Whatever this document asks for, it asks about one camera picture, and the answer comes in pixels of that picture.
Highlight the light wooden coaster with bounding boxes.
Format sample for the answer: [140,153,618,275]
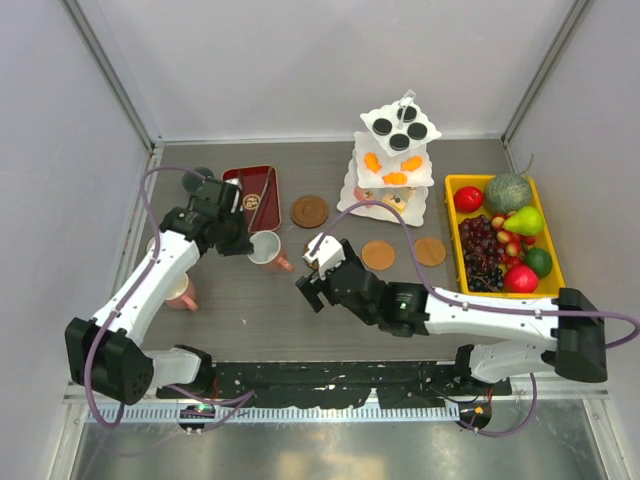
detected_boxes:
[361,240,396,271]
[414,237,447,267]

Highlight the pink mug white inside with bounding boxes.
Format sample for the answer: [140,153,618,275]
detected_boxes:
[247,231,294,273]

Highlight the red dessert tray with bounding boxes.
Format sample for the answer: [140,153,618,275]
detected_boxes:
[221,164,283,236]

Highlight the dark green mug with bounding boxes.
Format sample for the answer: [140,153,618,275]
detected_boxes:
[181,167,214,194]

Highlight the cream cake slice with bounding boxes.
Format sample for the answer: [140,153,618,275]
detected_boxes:
[399,187,417,202]

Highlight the orange fish cookies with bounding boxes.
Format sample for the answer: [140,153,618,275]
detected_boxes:
[364,152,424,185]

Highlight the white three-tier stand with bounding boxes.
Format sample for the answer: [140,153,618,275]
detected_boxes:
[337,91,442,227]

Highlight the black round cookies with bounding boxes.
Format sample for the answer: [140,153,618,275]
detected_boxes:
[372,106,428,152]

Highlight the dark brown wooden saucer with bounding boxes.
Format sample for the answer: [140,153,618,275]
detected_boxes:
[302,240,317,271]

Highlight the beige mug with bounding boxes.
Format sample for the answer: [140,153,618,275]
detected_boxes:
[145,238,155,256]

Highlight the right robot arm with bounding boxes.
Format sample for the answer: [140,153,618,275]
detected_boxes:
[296,237,608,394]

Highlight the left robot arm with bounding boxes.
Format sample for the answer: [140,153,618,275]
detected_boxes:
[64,179,253,405]

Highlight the purple grape bunch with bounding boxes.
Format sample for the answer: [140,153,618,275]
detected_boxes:
[458,215,506,270]

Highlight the dark grapes bunch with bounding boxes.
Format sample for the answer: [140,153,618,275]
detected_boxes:
[466,267,504,293]

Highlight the red apple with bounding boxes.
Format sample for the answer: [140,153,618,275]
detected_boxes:
[453,186,484,213]

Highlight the red cherries cluster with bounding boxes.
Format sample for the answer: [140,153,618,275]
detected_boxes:
[491,211,537,265]

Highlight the red pomegranate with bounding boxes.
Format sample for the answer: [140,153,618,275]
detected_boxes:
[504,264,539,294]

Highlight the green melon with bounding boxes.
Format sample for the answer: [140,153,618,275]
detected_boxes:
[484,155,535,214]

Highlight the green pear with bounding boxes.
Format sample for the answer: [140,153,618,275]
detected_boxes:
[503,206,545,236]

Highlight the green lime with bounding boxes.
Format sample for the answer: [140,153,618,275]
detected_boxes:
[523,248,553,279]

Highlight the yellow fruit bin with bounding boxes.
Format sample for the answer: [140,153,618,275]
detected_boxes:
[444,174,566,299]

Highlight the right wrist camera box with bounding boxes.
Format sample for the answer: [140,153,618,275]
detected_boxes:
[306,233,346,280]

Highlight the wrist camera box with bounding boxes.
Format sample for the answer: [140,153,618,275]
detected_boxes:
[226,179,243,213]
[306,233,346,280]

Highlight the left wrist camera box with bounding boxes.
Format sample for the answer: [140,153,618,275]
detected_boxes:
[226,179,243,213]

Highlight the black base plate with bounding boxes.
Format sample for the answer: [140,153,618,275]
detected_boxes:
[181,361,512,409]

